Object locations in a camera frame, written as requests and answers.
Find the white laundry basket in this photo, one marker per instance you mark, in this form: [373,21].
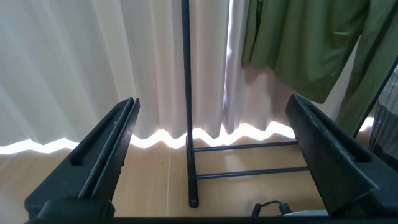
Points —
[387,124]

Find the green sleeveless shirt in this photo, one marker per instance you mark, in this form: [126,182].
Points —
[304,46]

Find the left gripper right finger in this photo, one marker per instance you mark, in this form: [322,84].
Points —
[348,174]

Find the beige curtain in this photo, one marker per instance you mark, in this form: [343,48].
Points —
[77,62]

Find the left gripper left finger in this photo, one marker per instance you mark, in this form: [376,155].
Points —
[99,161]

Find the black clothes rack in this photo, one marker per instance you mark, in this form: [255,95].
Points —
[186,77]

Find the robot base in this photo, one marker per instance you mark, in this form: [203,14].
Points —
[308,213]

